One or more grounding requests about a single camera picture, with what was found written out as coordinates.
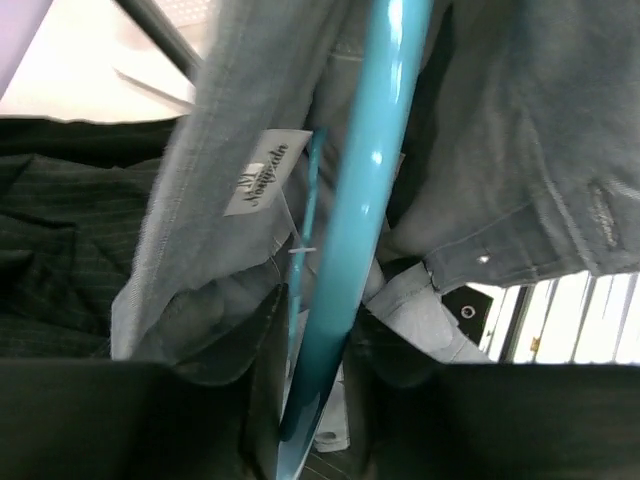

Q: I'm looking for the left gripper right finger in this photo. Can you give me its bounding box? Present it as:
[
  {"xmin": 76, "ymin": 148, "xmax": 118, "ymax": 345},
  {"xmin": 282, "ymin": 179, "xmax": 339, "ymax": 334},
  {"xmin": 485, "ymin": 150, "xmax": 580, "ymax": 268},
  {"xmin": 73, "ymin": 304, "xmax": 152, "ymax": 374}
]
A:
[{"xmin": 344, "ymin": 310, "xmax": 639, "ymax": 479}]

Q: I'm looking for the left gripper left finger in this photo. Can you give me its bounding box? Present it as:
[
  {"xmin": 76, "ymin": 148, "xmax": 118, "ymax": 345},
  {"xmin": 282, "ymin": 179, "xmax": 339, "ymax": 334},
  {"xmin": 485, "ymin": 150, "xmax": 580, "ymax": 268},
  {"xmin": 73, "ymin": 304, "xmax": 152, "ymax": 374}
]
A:
[{"xmin": 1, "ymin": 286, "xmax": 288, "ymax": 479}]

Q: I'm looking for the teal hanger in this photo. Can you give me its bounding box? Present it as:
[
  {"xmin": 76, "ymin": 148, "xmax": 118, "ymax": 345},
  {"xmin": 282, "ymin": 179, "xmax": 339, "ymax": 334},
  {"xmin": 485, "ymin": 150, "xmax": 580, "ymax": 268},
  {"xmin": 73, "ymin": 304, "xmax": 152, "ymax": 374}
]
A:
[{"xmin": 275, "ymin": 1, "xmax": 433, "ymax": 479}]

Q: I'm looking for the grey shirt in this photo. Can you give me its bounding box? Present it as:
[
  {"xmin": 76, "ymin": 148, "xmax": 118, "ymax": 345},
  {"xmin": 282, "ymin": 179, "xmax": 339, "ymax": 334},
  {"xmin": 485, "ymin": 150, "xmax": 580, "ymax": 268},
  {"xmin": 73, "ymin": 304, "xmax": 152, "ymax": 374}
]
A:
[{"xmin": 109, "ymin": 0, "xmax": 640, "ymax": 451}]

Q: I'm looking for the black pinstripe shirt on table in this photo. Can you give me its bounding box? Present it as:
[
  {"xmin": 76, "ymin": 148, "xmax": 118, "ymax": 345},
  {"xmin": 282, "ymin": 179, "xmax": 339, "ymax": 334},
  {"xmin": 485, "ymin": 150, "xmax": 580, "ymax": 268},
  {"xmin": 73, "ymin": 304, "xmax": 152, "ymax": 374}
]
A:
[{"xmin": 1, "ymin": 117, "xmax": 175, "ymax": 358}]

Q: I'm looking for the metal clothes rack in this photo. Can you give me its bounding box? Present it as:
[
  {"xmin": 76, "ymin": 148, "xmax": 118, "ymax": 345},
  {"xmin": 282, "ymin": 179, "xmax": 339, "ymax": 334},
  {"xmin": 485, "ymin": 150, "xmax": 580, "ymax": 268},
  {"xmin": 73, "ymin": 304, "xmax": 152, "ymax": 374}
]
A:
[{"xmin": 115, "ymin": 0, "xmax": 200, "ymax": 81}]

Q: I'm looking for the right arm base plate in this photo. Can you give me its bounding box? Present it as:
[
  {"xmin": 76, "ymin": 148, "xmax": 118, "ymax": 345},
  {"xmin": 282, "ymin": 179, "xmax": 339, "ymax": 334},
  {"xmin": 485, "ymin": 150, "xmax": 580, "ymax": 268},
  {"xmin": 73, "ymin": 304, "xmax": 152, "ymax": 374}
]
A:
[{"xmin": 442, "ymin": 286, "xmax": 493, "ymax": 345}]

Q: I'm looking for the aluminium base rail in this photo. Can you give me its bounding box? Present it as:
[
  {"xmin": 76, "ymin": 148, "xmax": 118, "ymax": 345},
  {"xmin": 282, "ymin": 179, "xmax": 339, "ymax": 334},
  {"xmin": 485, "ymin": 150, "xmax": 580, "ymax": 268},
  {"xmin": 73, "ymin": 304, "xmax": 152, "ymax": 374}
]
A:
[{"xmin": 475, "ymin": 272, "xmax": 639, "ymax": 366}]

